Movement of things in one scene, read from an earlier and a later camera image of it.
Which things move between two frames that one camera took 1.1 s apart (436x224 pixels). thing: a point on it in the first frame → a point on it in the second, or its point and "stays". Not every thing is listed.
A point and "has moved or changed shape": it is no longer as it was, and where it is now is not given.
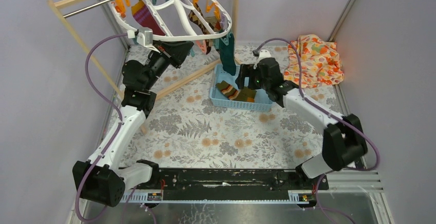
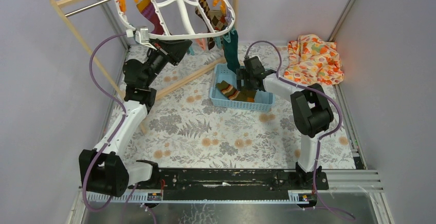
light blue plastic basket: (219, 99) stays
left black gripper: (170, 55) stays
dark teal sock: (226, 54) has moved or changed shape
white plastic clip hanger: (183, 13) has moved or changed shape
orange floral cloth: (321, 63) stays
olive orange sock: (246, 94) stays
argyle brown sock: (194, 17) → (205, 6)
